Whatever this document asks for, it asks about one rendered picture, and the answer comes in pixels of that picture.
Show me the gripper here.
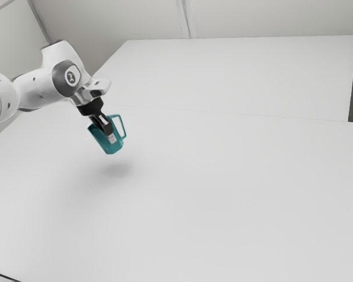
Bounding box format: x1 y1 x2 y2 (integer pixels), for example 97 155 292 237
76 98 118 145

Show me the teal faceted mug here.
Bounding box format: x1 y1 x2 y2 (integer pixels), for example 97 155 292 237
87 114 127 155

